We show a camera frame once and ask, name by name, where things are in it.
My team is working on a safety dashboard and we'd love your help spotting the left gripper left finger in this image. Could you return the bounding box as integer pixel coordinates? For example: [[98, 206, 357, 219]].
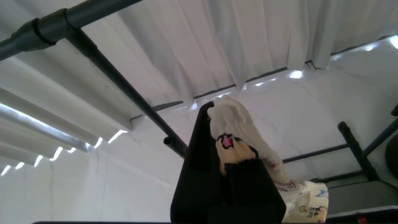
[[170, 101, 231, 223]]

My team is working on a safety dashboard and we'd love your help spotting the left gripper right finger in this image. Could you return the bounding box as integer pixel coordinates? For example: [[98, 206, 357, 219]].
[[223, 157, 287, 223]]

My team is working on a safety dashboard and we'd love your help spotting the cream printed garment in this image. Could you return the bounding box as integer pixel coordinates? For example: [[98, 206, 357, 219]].
[[206, 95, 330, 223]]

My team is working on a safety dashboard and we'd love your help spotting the black clothes rack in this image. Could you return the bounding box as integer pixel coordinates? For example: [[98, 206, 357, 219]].
[[0, 0, 398, 185]]

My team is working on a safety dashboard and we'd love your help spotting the white curtain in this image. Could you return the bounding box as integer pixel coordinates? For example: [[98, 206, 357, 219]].
[[0, 0, 398, 177]]

